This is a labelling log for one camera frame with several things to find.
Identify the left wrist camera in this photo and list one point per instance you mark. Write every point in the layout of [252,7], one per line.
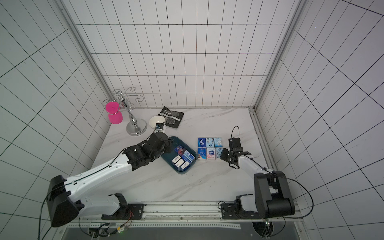
[159,127]

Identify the blue orange Vinda tissue pack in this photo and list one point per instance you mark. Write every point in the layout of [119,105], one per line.
[202,153]

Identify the light blue Vinda tissue pack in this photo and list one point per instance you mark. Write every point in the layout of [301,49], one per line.
[210,143]

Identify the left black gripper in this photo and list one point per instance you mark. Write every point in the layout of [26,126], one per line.
[169,145]

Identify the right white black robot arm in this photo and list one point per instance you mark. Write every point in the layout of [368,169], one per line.
[271,198]

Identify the chrome cup holder stand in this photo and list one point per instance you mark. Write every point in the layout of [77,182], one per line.
[134,127]

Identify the dark blue Tempo tissue pack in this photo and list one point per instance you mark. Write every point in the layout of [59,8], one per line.
[202,142]

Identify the white ceramic bowl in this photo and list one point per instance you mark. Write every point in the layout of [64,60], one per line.
[156,119]

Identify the pink white Tempo tissue pack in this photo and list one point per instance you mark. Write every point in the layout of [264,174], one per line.
[211,153]

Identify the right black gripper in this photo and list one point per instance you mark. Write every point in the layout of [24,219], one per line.
[228,155]

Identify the pink plastic cup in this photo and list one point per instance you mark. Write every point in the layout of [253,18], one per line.
[114,113]

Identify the light blue cartoon tissue pack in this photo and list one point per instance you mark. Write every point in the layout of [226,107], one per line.
[218,142]

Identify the teal plastic storage box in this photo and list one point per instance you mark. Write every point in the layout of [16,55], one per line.
[180,164]

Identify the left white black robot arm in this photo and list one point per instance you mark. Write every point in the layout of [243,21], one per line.
[82,195]

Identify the dark purple anime tissue pack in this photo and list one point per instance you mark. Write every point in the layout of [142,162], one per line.
[180,150]

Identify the black snack packet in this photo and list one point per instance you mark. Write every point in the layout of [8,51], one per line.
[173,118]

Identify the light blue figures tissue pack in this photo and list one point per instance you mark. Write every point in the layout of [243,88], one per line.
[219,152]

